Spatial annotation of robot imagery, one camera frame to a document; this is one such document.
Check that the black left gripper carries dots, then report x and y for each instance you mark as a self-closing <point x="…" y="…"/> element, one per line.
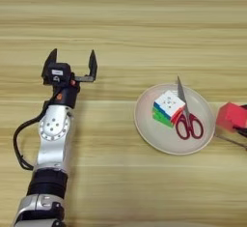
<point x="66" y="96"/>

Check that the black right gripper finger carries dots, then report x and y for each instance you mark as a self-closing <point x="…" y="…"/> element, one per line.
<point x="241" y="130"/>
<point x="243" y="106"/>

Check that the red cube block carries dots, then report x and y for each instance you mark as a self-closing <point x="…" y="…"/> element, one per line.
<point x="229" y="115"/>

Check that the black box with white label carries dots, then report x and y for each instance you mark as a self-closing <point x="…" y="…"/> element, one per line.
<point x="59" y="73"/>

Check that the multicoloured puzzle cube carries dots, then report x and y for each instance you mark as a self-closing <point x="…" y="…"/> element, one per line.
<point x="165" y="108"/>

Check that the beige round plate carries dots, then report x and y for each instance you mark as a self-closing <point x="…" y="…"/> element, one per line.
<point x="154" y="134"/>

